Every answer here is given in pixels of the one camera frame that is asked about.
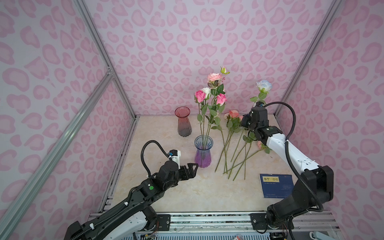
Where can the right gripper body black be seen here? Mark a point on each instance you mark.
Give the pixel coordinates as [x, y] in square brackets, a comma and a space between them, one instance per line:
[247, 121]

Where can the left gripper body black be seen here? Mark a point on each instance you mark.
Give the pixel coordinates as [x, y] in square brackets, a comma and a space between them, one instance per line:
[182, 174]

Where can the purple blue glass vase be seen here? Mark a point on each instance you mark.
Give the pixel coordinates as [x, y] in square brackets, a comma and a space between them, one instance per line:
[203, 156]

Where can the hot pink rose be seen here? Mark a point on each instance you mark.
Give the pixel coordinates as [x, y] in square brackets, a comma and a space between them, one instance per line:
[215, 109]

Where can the pale blue white rose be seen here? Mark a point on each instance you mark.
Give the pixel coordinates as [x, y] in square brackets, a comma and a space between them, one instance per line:
[264, 88]

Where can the pink white rose with bud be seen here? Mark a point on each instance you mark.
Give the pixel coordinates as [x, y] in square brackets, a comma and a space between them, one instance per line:
[216, 82]

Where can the magenta pink rose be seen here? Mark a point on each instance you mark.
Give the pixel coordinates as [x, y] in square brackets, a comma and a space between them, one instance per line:
[200, 99]

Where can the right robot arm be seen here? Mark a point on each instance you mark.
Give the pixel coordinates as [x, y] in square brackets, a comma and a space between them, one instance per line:
[315, 184]

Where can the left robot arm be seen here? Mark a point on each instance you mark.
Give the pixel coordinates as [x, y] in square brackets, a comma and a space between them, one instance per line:
[134, 213]

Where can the red grey glass vase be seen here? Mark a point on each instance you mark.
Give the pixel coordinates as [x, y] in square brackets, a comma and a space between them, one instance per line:
[184, 125]

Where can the coral pink rose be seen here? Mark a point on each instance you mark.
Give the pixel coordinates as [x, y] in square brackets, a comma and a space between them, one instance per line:
[232, 121]

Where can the small pink rose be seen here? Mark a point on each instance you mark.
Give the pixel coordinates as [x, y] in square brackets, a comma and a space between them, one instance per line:
[241, 157]

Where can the blue booklet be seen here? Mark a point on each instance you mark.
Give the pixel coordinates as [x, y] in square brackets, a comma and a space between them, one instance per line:
[276, 186]

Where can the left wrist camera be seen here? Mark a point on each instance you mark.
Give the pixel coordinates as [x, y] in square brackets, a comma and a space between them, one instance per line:
[174, 155]

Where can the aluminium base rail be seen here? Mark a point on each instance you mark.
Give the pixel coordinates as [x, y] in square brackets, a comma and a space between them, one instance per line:
[213, 226]

